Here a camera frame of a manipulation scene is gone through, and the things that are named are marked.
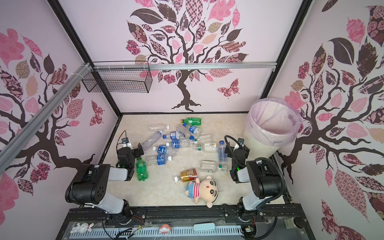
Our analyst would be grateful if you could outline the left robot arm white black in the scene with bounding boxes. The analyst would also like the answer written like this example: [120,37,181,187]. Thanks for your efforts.
[65,143,144,224]

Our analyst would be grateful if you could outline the Pocari Sweat blue bottle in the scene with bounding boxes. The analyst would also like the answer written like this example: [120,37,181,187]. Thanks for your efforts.
[183,123,202,136]

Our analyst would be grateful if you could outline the blue label bottle centre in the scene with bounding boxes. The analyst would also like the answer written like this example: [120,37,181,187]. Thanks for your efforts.
[166,139,195,149]

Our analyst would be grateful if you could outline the red white small figurine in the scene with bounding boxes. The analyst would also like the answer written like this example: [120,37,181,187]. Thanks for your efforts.
[159,224,172,235]

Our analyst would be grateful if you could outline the cartoon boy plush doll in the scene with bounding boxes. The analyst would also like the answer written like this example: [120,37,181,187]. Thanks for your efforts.
[185,176,219,208]

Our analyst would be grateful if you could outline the green bottle yellow cap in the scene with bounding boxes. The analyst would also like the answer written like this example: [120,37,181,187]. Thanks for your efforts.
[136,158,149,182]

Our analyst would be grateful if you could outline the aluminium rail back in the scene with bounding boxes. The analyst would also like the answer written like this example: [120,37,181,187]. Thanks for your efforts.
[93,62,277,71]

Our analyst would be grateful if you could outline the aluminium rail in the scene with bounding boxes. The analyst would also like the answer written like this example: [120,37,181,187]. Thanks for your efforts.
[93,62,277,71]
[1,63,93,173]

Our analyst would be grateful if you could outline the large clear crushed bottle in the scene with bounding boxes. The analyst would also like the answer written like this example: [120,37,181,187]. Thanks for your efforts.
[142,131,163,152]

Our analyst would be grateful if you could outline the upright blue label water bottle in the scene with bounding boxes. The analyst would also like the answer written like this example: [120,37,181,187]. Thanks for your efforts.
[219,141,228,164]

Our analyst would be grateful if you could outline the blue cap bottle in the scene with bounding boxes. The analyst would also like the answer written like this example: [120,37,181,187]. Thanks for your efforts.
[163,131,186,140]
[152,145,178,156]

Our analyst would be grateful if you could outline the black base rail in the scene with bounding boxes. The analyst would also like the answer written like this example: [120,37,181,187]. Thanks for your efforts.
[56,204,315,240]

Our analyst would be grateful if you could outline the clear bottle blue label front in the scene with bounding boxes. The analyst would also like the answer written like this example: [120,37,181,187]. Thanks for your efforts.
[145,155,173,166]

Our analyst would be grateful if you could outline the clear bottle green cap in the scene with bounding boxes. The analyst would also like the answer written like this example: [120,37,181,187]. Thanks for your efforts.
[200,160,227,173]

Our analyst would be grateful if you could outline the clear bottle without label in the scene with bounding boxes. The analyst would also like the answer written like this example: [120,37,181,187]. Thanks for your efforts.
[148,124,170,132]

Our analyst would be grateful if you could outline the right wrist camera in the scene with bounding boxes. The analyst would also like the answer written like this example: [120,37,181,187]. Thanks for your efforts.
[238,138,245,146]

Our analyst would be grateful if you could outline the teal eraser block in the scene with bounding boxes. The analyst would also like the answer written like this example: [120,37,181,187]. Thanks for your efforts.
[193,223,216,232]

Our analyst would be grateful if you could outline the white cable duct strip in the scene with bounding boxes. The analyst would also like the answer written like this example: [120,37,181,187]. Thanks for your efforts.
[65,226,243,240]

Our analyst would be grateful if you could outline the aluminium rail left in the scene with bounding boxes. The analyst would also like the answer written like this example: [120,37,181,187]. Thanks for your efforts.
[1,63,93,173]

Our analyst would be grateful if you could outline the green bottle at back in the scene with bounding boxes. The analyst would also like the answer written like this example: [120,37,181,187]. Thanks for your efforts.
[181,117,202,126]

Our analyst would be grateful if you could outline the white bin pink liner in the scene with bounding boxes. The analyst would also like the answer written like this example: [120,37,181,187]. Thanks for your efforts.
[244,98,303,160]

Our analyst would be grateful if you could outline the black wire basket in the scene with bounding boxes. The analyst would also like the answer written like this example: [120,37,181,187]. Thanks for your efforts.
[82,60,153,94]

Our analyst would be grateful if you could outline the white bunny figurine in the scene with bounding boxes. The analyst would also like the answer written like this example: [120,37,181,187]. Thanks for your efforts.
[70,223,94,234]

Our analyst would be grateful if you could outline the red yellow label tea bottle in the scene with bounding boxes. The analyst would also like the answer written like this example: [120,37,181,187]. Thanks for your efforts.
[174,168,198,183]

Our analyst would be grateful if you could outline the blue cap bottle lower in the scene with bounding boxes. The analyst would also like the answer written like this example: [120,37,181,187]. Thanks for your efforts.
[152,145,178,156]

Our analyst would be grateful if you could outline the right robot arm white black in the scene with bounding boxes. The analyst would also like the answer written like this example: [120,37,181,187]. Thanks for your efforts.
[225,145,286,221]

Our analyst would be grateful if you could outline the black corrugated right cable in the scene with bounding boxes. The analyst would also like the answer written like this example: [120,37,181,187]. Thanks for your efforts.
[224,134,286,205]

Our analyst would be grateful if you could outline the blue cap bottle upper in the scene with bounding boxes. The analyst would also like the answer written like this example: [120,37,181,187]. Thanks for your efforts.
[163,131,186,140]

